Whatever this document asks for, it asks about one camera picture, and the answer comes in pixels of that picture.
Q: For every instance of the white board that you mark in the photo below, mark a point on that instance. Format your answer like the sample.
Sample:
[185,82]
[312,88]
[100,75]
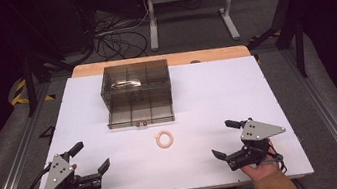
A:
[211,101]

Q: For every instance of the smoky clear plastic drawer cabinet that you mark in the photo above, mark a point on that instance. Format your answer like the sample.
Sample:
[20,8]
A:
[135,79]

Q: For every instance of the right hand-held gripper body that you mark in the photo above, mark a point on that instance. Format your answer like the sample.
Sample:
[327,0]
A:
[258,131]

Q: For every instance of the yellow black hazard tape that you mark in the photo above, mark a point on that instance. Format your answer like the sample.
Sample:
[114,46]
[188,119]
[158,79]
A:
[18,96]

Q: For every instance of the black metal stand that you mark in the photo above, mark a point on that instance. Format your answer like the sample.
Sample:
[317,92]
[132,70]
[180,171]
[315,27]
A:
[299,44]

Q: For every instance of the person's right hand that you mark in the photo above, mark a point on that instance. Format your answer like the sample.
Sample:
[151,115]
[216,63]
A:
[264,171]

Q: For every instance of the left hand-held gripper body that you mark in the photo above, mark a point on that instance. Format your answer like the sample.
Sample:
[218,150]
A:
[56,173]

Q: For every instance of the wooden table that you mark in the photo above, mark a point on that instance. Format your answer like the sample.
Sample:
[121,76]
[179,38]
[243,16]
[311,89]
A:
[217,53]

